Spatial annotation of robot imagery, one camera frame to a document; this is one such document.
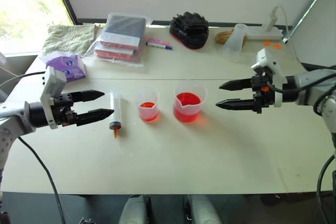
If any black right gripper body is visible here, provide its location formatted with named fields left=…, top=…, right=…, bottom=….
left=250, top=66, right=275, bottom=114

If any grey robot left leg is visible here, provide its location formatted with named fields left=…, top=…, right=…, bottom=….
left=119, top=194, right=152, bottom=224

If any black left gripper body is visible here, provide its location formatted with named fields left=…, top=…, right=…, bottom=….
left=50, top=93, right=79, bottom=127

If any clear plastic syringe orange tip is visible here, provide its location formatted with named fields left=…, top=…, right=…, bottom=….
left=108, top=89, right=122, bottom=140

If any purple tissue pack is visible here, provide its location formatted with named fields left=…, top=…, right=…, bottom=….
left=39, top=51, right=87, bottom=82

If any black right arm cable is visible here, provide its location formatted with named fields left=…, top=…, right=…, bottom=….
left=265, top=70, right=336, bottom=224

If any clear bag with books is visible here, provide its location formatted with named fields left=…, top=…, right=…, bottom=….
left=84, top=12, right=153, bottom=68

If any black crumpled cloth bundle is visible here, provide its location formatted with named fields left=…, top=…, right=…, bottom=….
left=169, top=11, right=210, bottom=50

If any grey robot leg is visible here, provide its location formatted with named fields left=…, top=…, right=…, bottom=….
left=119, top=194, right=152, bottom=224
left=183, top=194, right=224, bottom=224

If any large beaker red liquid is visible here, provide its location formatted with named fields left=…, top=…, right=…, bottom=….
left=172, top=81, right=208, bottom=124

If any white cable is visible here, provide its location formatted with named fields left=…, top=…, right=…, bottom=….
left=277, top=5, right=290, bottom=44

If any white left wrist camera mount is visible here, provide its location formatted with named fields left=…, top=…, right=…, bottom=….
left=39, top=66, right=67, bottom=130

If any white flat stand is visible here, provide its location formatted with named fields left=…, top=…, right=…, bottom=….
left=245, top=6, right=284, bottom=41

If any pale green towel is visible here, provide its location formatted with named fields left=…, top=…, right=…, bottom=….
left=41, top=24, right=97, bottom=57

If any pink marker blue cap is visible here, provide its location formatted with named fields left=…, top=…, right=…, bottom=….
left=145, top=38, right=173, bottom=51

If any grey robot right leg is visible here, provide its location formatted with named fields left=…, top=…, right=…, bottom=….
left=183, top=194, right=224, bottom=224

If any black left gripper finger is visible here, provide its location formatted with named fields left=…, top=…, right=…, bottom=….
left=69, top=90, right=106, bottom=104
left=75, top=108, right=115, bottom=127

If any empty clear plastic cup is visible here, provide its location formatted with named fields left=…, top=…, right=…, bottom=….
left=220, top=23, right=249, bottom=63

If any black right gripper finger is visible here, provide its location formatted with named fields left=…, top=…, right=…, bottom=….
left=218, top=78, right=253, bottom=91
left=215, top=98, right=256, bottom=112

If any brown rope coil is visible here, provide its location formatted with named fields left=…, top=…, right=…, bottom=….
left=214, top=28, right=248, bottom=45

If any small beaker red liquid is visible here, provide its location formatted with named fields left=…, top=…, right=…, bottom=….
left=134, top=86, right=161, bottom=123

